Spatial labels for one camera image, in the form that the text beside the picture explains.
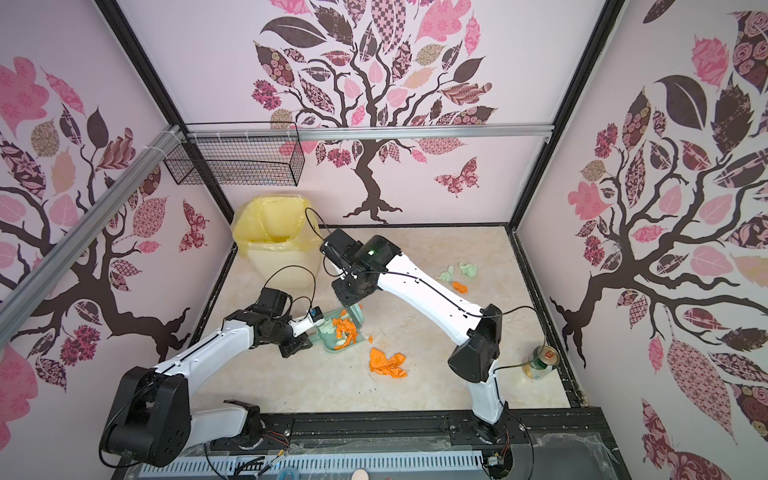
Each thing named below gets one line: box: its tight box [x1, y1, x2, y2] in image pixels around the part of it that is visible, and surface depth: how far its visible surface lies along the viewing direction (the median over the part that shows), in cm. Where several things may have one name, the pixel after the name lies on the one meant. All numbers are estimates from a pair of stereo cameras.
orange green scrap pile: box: [319, 318, 359, 350], surface depth 90 cm
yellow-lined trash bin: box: [231, 194, 321, 290], surface depth 93 cm
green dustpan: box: [311, 303, 366, 351], surface depth 90 cm
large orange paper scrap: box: [369, 347, 408, 379], surface depth 87 cm
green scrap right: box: [459, 262, 478, 279], surface depth 108 cm
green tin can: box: [522, 345, 560, 380], surface depth 77 cm
